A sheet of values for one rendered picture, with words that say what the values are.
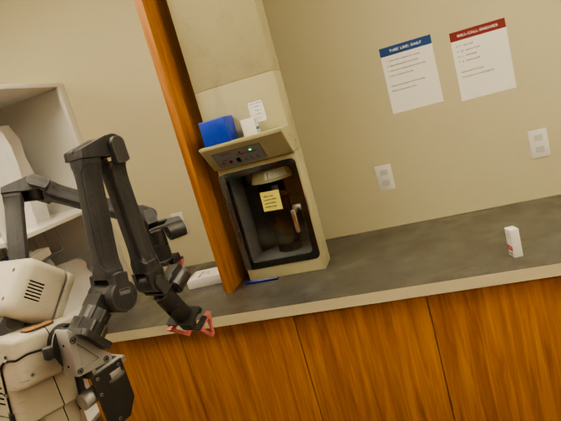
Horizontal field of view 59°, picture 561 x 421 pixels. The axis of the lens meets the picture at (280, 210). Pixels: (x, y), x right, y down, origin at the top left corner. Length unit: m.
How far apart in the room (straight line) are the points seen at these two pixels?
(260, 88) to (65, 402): 1.18
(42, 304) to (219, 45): 1.08
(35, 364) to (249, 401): 0.90
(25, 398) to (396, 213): 1.61
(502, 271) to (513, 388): 0.41
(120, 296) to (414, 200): 1.42
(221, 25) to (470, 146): 1.13
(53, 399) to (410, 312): 1.06
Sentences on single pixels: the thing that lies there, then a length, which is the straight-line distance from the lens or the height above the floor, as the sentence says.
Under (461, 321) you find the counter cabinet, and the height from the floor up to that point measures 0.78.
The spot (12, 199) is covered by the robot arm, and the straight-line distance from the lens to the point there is 1.81.
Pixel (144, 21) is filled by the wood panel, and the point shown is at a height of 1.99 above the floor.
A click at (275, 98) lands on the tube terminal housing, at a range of 1.86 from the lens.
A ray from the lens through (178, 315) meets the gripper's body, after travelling 1.47.
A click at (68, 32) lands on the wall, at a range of 2.74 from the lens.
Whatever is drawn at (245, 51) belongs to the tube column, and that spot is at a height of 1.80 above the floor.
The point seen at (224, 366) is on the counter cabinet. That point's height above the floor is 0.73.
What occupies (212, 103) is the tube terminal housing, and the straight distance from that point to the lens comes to 1.93.
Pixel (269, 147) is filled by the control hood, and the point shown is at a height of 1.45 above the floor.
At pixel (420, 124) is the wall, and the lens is 2.24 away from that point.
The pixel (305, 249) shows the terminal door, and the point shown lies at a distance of 1.93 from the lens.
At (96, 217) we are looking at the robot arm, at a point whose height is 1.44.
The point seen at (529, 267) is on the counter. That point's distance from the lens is 1.64.
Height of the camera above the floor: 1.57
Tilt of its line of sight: 11 degrees down
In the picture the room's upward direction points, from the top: 16 degrees counter-clockwise
